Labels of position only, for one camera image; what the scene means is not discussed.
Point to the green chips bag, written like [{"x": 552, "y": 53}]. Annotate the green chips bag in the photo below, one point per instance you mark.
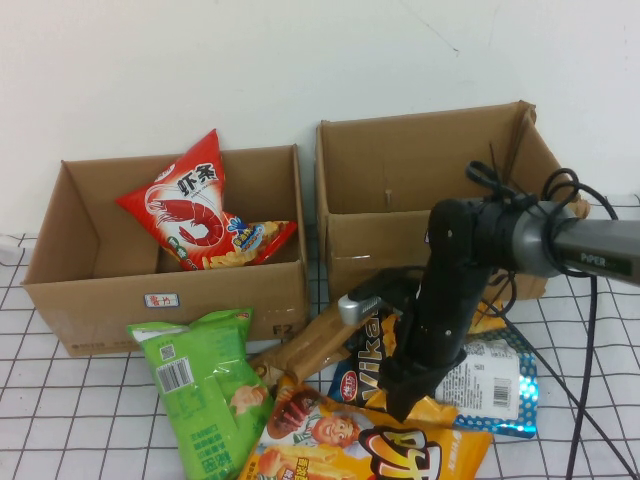
[{"x": 200, "y": 380}]

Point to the polka-dot bag with white label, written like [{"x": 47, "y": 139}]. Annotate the polka-dot bag with white label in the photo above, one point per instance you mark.
[{"x": 480, "y": 385}]

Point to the red shrimp chips bag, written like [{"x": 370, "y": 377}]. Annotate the red shrimp chips bag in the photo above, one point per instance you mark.
[{"x": 190, "y": 215}]

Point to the tall taped cardboard box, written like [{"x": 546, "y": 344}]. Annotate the tall taped cardboard box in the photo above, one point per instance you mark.
[{"x": 360, "y": 165}]

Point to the blue Vikat chips bag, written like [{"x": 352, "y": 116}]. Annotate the blue Vikat chips bag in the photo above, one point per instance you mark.
[{"x": 365, "y": 360}]

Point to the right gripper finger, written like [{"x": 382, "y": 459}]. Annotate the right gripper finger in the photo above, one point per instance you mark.
[
  {"x": 425, "y": 382},
  {"x": 397, "y": 395}
]

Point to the large orange chips bag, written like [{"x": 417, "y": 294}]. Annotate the large orange chips bag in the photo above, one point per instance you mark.
[{"x": 325, "y": 435}]

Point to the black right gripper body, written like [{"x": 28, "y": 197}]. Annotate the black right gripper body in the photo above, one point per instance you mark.
[{"x": 440, "y": 335}]

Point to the low cardboard box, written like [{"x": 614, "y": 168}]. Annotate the low cardboard box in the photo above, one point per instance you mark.
[{"x": 100, "y": 310}]

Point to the white label with red handwriting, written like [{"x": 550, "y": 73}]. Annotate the white label with red handwriting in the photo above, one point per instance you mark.
[{"x": 161, "y": 300}]

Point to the small yellow snack packet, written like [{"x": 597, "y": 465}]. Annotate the small yellow snack packet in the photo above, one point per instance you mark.
[
  {"x": 492, "y": 320},
  {"x": 435, "y": 412}
]

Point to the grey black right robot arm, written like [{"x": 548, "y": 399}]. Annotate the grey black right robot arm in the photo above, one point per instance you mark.
[{"x": 540, "y": 240}]

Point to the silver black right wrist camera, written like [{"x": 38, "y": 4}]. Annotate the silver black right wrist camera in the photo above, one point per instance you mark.
[{"x": 360, "y": 310}]

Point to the white grid tablecloth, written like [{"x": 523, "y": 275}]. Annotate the white grid tablecloth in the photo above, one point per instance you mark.
[{"x": 75, "y": 400}]

